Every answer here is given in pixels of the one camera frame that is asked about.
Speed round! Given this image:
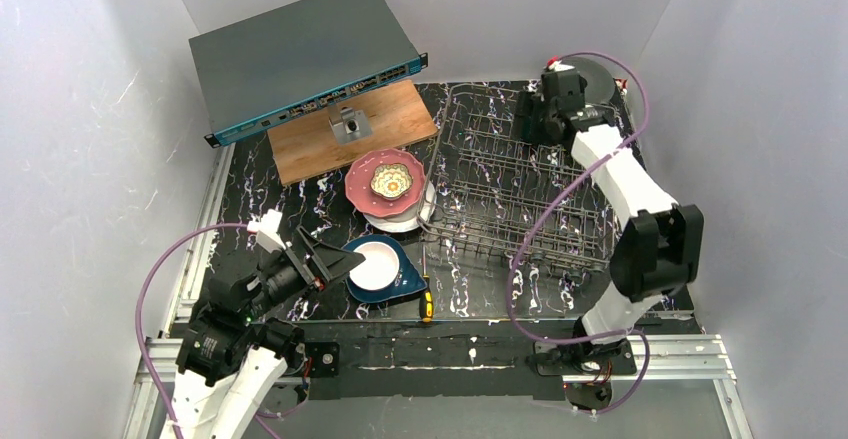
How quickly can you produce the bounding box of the purple cable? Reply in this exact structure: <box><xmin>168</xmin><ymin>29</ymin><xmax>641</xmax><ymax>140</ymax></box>
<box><xmin>504</xmin><ymin>51</ymin><xmax>652</xmax><ymax>417</ymax></box>
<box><xmin>135</xmin><ymin>222</ymin><xmax>286</xmax><ymax>439</ymax></box>

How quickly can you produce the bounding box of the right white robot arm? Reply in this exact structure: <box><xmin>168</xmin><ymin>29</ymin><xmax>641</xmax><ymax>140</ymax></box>
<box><xmin>514</xmin><ymin>59</ymin><xmax>704</xmax><ymax>359</ymax></box>

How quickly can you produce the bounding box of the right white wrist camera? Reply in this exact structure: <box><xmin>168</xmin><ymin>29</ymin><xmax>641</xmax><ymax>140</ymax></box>
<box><xmin>544</xmin><ymin>57</ymin><xmax>577</xmax><ymax>73</ymax></box>

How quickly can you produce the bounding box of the wooden cutting board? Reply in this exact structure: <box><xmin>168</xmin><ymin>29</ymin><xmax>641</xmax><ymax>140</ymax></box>
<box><xmin>267</xmin><ymin>80</ymin><xmax>438</xmax><ymax>186</ymax></box>

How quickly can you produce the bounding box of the white bowl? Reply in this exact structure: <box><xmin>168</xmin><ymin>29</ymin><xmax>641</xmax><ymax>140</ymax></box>
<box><xmin>350</xmin><ymin>242</ymin><xmax>400</xmax><ymax>291</ymax></box>

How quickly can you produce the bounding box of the grey wire dish rack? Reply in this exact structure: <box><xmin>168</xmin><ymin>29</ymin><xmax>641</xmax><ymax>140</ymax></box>
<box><xmin>425</xmin><ymin>83</ymin><xmax>619</xmax><ymax>271</ymax></box>

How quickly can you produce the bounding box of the grey tape roll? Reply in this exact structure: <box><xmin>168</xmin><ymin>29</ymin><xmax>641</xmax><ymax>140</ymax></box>
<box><xmin>560</xmin><ymin>57</ymin><xmax>617</xmax><ymax>104</ymax></box>

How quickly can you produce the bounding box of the small grey metal bracket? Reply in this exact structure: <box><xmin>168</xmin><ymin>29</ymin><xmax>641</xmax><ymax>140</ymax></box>
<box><xmin>327</xmin><ymin>105</ymin><xmax>373</xmax><ymax>145</ymax></box>

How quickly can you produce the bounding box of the yellow black screwdriver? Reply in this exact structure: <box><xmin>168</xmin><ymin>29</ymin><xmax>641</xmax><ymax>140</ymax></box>
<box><xmin>419</xmin><ymin>244</ymin><xmax>434</xmax><ymax>323</ymax></box>

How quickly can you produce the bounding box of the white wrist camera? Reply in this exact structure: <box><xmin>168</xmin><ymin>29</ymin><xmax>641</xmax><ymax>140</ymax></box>
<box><xmin>544</xmin><ymin>57</ymin><xmax>577</xmax><ymax>73</ymax></box>
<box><xmin>247</xmin><ymin>209</ymin><xmax>287</xmax><ymax>253</ymax></box>

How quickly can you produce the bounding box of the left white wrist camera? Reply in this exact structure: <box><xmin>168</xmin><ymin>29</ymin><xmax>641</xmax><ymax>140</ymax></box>
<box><xmin>247</xmin><ymin>209</ymin><xmax>287</xmax><ymax>253</ymax></box>

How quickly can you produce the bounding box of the grey blue network switch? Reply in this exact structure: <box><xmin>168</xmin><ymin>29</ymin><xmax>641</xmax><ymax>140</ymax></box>
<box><xmin>189</xmin><ymin>0</ymin><xmax>429</xmax><ymax>148</ymax></box>

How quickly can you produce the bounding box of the blue shell shaped plate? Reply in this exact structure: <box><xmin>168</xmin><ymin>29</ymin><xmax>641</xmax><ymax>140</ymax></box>
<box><xmin>343</xmin><ymin>235</ymin><xmax>425</xmax><ymax>304</ymax></box>

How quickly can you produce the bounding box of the aluminium frame rail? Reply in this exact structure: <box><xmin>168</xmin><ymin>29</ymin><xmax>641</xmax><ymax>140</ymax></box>
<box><xmin>122</xmin><ymin>147</ymin><xmax>757</xmax><ymax>439</ymax></box>

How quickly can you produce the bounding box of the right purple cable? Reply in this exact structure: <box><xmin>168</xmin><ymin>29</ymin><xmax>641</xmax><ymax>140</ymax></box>
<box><xmin>504</xmin><ymin>51</ymin><xmax>652</xmax><ymax>417</ymax></box>

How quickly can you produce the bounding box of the pink dotted scalloped plate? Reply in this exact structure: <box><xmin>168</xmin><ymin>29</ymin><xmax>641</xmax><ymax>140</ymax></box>
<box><xmin>344</xmin><ymin>148</ymin><xmax>427</xmax><ymax>218</ymax></box>

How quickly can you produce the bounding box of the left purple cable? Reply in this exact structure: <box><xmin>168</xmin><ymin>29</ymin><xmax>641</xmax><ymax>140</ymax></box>
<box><xmin>135</xmin><ymin>222</ymin><xmax>286</xmax><ymax>439</ymax></box>

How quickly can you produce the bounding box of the small patterned flower dish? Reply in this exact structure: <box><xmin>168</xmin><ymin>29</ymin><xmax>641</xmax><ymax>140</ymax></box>
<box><xmin>370</xmin><ymin>163</ymin><xmax>414</xmax><ymax>200</ymax></box>

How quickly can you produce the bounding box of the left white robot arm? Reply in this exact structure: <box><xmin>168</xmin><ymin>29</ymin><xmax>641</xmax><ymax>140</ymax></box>
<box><xmin>163</xmin><ymin>222</ymin><xmax>365</xmax><ymax>438</ymax></box>

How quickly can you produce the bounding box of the white plate under pink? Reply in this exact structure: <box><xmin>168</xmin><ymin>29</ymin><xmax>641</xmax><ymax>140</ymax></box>
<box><xmin>363</xmin><ymin>182</ymin><xmax>436</xmax><ymax>233</ymax></box>

